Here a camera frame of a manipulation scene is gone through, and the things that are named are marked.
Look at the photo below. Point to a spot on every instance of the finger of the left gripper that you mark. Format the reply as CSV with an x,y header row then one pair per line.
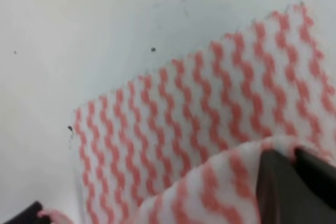
x,y
30,216

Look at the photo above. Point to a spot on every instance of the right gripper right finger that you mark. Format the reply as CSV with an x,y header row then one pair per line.
x,y
318,175

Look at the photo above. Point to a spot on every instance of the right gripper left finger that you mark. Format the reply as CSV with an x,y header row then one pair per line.
x,y
283,196

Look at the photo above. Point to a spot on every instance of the pink white wavy towel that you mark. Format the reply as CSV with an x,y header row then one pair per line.
x,y
182,144

